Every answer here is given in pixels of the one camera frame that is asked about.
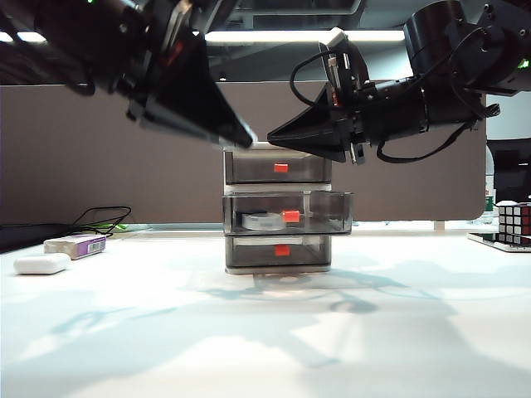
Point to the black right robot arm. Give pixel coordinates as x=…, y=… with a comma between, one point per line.
x=435, y=41

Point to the white flat tray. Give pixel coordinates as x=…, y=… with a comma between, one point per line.
x=510, y=247

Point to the ceiling light strip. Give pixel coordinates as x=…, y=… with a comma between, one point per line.
x=269, y=36

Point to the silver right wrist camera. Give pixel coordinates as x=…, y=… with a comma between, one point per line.
x=336, y=54

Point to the white and purple box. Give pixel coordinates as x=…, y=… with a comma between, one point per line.
x=81, y=246

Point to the white partition foot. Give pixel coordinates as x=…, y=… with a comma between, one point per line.
x=439, y=226

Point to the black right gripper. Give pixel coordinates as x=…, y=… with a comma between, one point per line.
x=359, y=120

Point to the black Rubik's cube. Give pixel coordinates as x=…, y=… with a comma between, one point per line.
x=514, y=219

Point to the grey translucent drawer with papers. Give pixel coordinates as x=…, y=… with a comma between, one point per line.
x=249, y=253

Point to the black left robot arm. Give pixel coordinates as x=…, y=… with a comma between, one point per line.
x=62, y=41

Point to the white three-drawer cabinet frame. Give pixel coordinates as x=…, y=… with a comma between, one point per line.
x=315, y=187

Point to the white earbuds case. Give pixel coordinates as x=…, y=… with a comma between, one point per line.
x=39, y=264

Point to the grey translucent drawer, empty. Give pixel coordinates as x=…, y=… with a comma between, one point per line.
x=249, y=170

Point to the transparent tape roll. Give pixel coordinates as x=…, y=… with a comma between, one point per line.
x=261, y=222

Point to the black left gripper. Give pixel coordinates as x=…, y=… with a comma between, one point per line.
x=145, y=70

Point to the brown desk partition panel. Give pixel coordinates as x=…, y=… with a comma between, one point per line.
x=124, y=174

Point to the black monitor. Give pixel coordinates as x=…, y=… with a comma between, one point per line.
x=510, y=174

